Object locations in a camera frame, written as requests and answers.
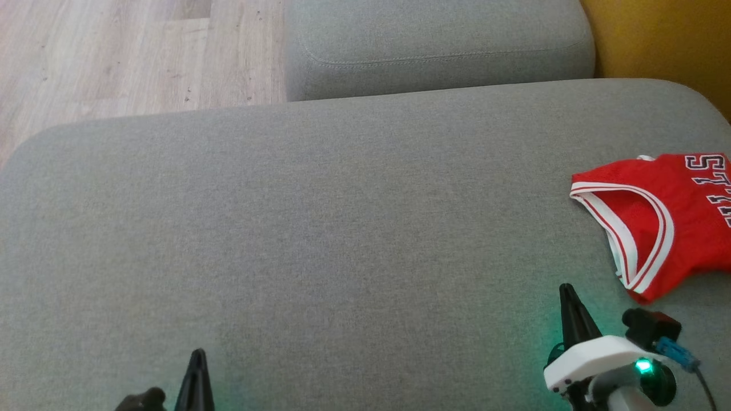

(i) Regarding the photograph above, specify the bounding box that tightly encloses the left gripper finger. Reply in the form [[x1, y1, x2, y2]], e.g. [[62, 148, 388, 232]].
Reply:
[[197, 348, 216, 411], [174, 348, 199, 411]]

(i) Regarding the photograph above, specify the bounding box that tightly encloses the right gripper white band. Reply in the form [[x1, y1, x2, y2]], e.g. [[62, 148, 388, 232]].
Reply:
[[543, 283, 666, 395]]

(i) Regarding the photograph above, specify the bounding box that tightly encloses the red basketball jersey striped trim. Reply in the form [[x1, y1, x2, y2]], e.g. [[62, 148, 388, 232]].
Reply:
[[569, 152, 731, 305]]

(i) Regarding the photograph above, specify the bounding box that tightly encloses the grey sofa seat cushion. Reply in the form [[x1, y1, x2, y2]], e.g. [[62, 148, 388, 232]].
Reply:
[[0, 78, 731, 411]]

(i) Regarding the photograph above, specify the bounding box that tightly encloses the grey sofa back cushion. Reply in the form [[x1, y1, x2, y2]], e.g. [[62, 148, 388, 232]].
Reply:
[[284, 0, 596, 102]]

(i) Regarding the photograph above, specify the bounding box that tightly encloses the right blue plug black cable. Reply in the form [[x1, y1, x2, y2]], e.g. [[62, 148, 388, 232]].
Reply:
[[654, 337, 718, 411]]

